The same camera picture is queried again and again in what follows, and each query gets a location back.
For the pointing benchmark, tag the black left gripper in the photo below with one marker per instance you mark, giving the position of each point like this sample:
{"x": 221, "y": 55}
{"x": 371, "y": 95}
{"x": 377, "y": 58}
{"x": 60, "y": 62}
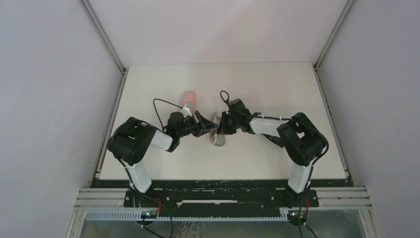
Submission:
{"x": 198, "y": 123}

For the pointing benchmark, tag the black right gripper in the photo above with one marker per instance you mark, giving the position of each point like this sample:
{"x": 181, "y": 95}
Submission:
{"x": 226, "y": 123}

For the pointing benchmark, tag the map print glasses case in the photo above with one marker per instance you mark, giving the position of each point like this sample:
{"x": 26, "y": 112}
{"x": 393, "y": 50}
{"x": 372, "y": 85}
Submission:
{"x": 216, "y": 138}

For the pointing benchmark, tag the pink glasses case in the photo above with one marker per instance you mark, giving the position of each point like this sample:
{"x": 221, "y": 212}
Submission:
{"x": 189, "y": 96}

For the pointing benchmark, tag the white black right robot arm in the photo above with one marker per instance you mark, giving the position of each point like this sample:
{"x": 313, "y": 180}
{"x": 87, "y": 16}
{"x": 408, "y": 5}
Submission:
{"x": 303, "y": 142}

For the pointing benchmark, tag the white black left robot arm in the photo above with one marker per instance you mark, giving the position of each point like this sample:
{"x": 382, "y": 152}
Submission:
{"x": 130, "y": 142}

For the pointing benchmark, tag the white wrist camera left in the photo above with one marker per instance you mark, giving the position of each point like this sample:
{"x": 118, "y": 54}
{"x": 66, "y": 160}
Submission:
{"x": 187, "y": 110}

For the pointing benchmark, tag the right aluminium frame rail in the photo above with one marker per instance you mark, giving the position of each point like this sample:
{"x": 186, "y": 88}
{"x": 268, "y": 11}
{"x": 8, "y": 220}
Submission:
{"x": 353, "y": 197}

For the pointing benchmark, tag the aluminium frame rail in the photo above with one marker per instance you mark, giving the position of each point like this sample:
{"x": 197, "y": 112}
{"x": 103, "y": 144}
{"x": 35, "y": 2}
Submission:
{"x": 353, "y": 197}
{"x": 112, "y": 52}

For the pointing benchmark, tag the white slotted cable duct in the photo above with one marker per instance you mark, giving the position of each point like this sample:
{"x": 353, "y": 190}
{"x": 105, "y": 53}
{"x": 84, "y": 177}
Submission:
{"x": 114, "y": 215}

